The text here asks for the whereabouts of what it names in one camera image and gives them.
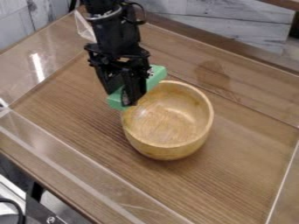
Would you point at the clear acrylic tray wall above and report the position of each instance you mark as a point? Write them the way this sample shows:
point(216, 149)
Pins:
point(104, 197)

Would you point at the brown wooden bowl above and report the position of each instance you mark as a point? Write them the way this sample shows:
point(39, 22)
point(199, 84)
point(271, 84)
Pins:
point(168, 125)

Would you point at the black table leg bracket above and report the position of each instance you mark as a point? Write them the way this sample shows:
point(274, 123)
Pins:
point(38, 214)

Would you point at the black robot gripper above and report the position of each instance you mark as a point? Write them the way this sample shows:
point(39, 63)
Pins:
point(116, 55)

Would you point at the green rectangular block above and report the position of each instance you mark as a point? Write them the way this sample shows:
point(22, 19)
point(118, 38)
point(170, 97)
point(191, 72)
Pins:
point(156, 76)

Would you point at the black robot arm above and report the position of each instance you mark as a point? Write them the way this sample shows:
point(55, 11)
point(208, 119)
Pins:
point(116, 5)

